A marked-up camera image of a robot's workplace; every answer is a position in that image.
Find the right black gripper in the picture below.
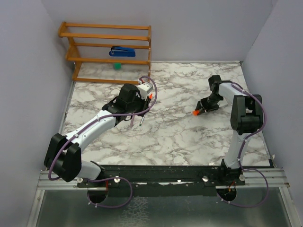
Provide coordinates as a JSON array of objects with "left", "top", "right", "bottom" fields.
[{"left": 196, "top": 94, "right": 223, "bottom": 115}]

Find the green eraser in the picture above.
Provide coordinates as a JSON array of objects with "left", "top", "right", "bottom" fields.
[{"left": 113, "top": 63, "right": 122, "bottom": 70}]

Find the wooden shelf rack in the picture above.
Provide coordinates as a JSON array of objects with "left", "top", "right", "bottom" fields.
[{"left": 58, "top": 21, "right": 152, "bottom": 85}]

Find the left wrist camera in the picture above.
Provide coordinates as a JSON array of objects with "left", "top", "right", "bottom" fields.
[{"left": 137, "top": 82, "right": 153, "bottom": 100}]

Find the aluminium frame rail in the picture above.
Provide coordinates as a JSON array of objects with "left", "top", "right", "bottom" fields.
[{"left": 37, "top": 167, "right": 290, "bottom": 191}]

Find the blue stapler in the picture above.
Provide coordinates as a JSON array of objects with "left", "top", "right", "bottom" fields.
[{"left": 108, "top": 46, "right": 136, "bottom": 57}]

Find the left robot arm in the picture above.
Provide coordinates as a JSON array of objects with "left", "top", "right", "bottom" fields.
[{"left": 44, "top": 82, "right": 153, "bottom": 187}]

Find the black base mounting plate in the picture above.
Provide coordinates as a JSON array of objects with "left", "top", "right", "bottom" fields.
[{"left": 77, "top": 165, "right": 245, "bottom": 197}]

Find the pink highlighter pen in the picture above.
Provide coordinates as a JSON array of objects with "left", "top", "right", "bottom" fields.
[{"left": 130, "top": 116, "right": 134, "bottom": 128}]

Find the white green-tipped pen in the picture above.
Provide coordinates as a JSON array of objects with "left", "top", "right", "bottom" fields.
[{"left": 139, "top": 115, "right": 145, "bottom": 126}]

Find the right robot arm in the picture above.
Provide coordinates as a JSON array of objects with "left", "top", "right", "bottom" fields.
[{"left": 193, "top": 75, "right": 266, "bottom": 185}]

